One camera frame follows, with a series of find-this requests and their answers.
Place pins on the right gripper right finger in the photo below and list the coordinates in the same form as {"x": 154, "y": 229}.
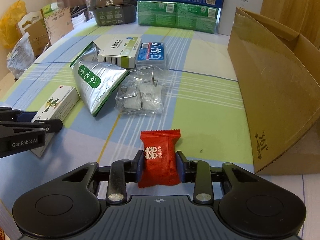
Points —
{"x": 202, "y": 175}

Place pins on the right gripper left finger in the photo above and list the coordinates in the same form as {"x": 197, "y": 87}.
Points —
{"x": 117, "y": 175}

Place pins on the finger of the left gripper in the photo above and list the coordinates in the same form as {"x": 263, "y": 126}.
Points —
{"x": 15, "y": 127}
{"x": 15, "y": 115}

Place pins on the red candy packet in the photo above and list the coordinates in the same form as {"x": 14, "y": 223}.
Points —
{"x": 159, "y": 158}

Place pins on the white ointment box with plant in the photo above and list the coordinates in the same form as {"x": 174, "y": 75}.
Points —
{"x": 58, "y": 105}

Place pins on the silver green foil pouch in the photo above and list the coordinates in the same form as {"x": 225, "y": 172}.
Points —
{"x": 95, "y": 81}

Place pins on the yellow plastic bag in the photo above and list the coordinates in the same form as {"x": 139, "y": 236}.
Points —
{"x": 10, "y": 34}

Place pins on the clear bag of metal hooks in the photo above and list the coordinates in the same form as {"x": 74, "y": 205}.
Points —
{"x": 142, "y": 92}

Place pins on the brown paper bag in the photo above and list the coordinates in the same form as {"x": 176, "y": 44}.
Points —
{"x": 45, "y": 30}

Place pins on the white green medicine box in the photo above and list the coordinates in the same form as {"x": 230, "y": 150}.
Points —
{"x": 120, "y": 50}

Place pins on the blue label floss box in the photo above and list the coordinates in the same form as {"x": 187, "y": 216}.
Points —
{"x": 151, "y": 54}

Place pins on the brown cardboard box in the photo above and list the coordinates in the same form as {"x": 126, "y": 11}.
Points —
{"x": 278, "y": 74}

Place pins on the light green carton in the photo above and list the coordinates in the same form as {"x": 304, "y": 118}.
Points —
{"x": 177, "y": 15}

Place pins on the white carton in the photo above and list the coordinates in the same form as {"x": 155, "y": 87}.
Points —
{"x": 227, "y": 13}

